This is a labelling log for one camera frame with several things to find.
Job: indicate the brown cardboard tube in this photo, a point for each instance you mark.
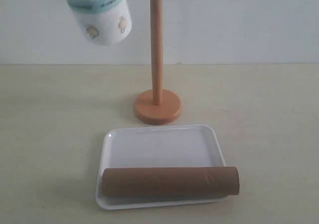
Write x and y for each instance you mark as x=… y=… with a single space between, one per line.
x=170 y=182

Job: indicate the printed white paper towel roll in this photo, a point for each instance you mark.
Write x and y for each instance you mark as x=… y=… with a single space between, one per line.
x=102 y=22

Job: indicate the wooden paper towel holder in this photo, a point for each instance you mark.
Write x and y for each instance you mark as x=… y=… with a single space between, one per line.
x=157 y=106

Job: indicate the white plastic tray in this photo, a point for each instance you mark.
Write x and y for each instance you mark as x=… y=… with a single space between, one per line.
x=187 y=145

